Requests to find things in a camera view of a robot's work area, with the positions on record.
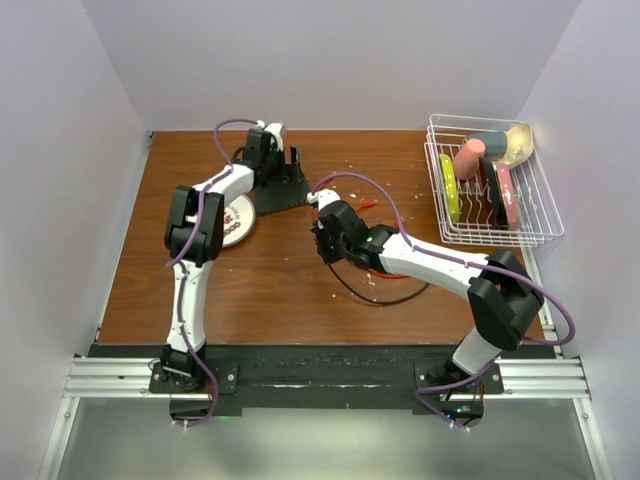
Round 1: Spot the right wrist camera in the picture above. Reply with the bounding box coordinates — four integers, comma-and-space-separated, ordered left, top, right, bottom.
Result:
307, 188, 341, 209

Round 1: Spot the white wire dish rack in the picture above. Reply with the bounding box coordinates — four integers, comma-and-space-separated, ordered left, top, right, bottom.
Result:
424, 114, 564, 247

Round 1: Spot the dark green cup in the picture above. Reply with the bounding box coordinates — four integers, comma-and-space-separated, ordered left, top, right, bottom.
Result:
466, 131, 508, 159

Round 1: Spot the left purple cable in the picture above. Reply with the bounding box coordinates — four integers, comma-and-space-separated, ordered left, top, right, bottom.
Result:
167, 117, 266, 429

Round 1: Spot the pink cup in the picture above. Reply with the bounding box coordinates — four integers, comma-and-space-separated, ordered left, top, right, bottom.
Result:
452, 138, 486, 180

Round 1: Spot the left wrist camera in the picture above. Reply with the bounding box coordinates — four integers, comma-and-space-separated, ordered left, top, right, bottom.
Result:
265, 122, 286, 151

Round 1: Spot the yellow-green plate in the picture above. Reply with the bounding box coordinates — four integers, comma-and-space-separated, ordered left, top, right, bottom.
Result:
439, 153, 460, 223

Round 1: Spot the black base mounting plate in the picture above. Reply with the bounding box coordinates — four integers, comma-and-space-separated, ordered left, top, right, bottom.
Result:
149, 343, 505, 417

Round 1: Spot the beige bowl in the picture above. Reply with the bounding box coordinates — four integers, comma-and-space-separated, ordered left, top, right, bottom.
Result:
502, 123, 534, 168

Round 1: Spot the purple cable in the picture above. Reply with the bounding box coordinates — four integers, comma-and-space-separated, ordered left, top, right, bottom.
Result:
312, 172, 575, 434
167, 117, 266, 429

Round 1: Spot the white round patterned plate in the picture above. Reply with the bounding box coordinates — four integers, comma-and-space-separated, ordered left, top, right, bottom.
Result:
222, 194, 257, 248

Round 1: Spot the pink plate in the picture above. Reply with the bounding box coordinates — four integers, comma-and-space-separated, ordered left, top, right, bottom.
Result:
496, 162, 521, 231

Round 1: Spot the black cable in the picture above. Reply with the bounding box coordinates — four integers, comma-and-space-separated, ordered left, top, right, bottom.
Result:
309, 192, 431, 305

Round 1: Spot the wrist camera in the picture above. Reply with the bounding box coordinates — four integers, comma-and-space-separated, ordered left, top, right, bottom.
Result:
307, 188, 341, 209
265, 122, 286, 151

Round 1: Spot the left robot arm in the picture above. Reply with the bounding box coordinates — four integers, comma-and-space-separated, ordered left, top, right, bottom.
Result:
156, 121, 309, 392

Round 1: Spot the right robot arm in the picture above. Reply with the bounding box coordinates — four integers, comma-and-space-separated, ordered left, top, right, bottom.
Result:
307, 190, 544, 393

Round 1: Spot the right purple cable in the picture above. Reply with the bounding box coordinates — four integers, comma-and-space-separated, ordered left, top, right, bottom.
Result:
312, 172, 575, 434

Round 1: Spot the aluminium frame rail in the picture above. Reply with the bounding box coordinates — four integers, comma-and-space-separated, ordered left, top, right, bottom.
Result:
54, 345, 612, 479

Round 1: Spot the black network switch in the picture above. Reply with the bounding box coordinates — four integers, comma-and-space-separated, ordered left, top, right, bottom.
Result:
253, 178, 310, 216

